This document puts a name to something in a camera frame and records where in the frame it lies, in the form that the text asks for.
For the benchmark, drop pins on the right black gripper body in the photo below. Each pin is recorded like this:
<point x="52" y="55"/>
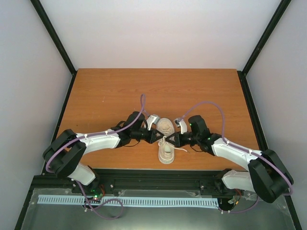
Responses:
<point x="192" y="141"/>

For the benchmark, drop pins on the cream white lace sneaker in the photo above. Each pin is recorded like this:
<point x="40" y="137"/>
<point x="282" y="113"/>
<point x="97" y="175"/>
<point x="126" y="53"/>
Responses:
<point x="166" y="153"/>

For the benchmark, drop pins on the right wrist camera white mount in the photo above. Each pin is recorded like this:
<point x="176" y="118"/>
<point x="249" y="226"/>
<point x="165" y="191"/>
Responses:
<point x="179" y="122"/>

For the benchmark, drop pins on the white shoelace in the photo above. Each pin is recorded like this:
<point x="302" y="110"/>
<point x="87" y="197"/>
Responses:
<point x="178" y="148"/>

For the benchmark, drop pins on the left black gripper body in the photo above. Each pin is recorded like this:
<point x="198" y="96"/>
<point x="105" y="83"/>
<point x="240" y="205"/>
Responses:
<point x="135" y="134"/>

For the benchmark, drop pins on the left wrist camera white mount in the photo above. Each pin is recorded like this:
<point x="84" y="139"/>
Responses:
<point x="151" y="120"/>

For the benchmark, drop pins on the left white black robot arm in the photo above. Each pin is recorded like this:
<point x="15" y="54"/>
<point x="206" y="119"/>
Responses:
<point x="64" y="154"/>

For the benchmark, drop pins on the grey metal base plate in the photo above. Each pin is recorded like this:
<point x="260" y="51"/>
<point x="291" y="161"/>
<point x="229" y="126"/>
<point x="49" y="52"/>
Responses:
<point x="250" y="214"/>

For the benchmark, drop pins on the light blue slotted cable duct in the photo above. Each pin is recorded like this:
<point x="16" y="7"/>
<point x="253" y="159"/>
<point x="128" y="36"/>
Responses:
<point x="134" y="201"/>

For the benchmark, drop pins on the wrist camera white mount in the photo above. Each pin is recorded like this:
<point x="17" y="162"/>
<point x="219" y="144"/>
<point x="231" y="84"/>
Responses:
<point x="151" y="120"/>
<point x="179" y="122"/>

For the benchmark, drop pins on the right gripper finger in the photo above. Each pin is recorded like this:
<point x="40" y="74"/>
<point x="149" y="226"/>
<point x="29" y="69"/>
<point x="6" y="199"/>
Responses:
<point x="173" y="137"/>
<point x="175" y="143"/>

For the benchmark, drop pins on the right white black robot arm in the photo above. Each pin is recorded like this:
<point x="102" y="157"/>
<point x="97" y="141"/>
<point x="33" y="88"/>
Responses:
<point x="244" y="160"/>

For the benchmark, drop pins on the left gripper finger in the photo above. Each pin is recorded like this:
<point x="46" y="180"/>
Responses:
<point x="157" y="134"/>
<point x="155" y="139"/>

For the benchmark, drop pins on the black aluminium frame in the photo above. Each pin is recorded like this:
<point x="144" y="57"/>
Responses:
<point x="207" y="182"/>

